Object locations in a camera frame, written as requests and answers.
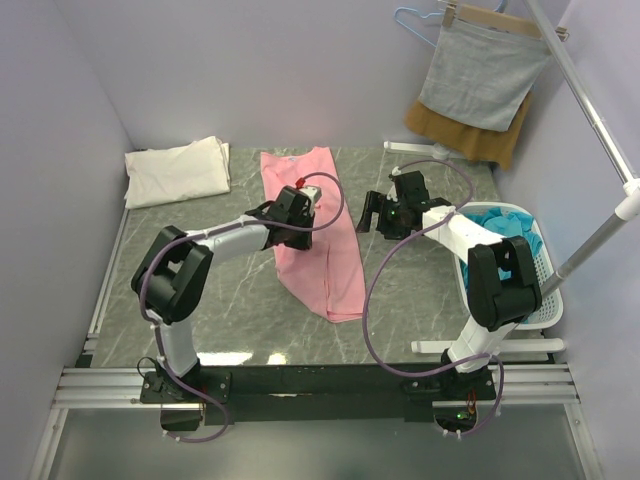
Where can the aluminium rail frame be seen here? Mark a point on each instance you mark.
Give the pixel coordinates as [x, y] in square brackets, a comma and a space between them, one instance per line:
[248, 318]

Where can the wooden clip hanger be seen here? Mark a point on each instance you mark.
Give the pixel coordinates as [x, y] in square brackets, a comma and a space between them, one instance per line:
[491, 19]

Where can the white perforated laundry basket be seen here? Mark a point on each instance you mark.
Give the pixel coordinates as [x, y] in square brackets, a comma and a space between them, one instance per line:
[551, 309]

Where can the blue wire hanger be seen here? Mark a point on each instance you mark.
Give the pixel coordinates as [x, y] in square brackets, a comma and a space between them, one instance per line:
[414, 21]

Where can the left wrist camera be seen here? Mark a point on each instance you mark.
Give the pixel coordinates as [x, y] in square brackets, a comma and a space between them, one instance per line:
[314, 193]

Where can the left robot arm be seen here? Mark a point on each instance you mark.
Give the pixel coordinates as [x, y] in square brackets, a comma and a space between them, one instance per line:
[172, 275]

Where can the teal t shirt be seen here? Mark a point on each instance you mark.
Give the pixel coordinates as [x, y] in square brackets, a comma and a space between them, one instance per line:
[505, 225]

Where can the grey hanging cloth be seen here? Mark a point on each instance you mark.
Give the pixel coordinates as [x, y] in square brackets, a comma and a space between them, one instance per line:
[480, 77]

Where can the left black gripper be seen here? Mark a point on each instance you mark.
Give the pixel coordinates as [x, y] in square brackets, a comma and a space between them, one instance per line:
[305, 242]

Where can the metal clothes rack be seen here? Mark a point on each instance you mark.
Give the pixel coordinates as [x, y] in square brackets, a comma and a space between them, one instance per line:
[585, 100]

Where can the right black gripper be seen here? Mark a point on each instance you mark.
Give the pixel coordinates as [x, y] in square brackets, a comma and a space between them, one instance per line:
[373, 203]

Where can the brown hanging cloth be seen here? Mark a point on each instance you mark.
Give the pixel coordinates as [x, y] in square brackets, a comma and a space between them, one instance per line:
[473, 143]

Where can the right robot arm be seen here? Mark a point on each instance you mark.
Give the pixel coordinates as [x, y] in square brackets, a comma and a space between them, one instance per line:
[502, 284]

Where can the folded white t shirt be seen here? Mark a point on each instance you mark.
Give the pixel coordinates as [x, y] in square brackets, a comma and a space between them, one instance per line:
[158, 177]

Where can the pink t shirt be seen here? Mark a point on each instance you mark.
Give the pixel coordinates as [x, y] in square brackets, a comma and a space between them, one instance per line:
[328, 278]

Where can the black base beam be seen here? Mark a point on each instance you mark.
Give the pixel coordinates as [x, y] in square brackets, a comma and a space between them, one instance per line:
[235, 394]

